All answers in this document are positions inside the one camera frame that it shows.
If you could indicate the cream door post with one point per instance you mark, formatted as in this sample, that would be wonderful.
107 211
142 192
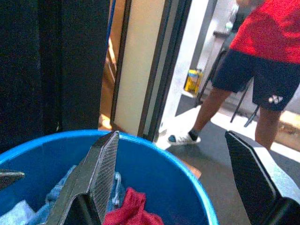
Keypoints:
138 70

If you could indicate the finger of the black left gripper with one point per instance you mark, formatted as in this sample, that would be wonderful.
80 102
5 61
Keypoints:
9 178

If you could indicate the brown wooden panel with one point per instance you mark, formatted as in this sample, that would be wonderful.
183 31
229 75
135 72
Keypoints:
110 77

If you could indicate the yellow plastic container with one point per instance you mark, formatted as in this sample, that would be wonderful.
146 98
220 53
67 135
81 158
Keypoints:
193 80

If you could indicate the taped cardboard box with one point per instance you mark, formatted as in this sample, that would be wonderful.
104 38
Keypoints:
193 170

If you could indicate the red cloth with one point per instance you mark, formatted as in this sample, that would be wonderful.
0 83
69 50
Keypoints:
133 211

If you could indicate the blue pole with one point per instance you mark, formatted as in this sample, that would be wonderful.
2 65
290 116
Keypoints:
112 14

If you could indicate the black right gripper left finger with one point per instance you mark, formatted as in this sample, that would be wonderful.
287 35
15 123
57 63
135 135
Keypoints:
100 182

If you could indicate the blue plastic bucket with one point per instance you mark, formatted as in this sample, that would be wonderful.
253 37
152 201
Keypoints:
150 178

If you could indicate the blue denim garment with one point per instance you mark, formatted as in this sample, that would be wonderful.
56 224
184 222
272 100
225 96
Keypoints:
57 189

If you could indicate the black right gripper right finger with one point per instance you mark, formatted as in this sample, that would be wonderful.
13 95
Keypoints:
253 187

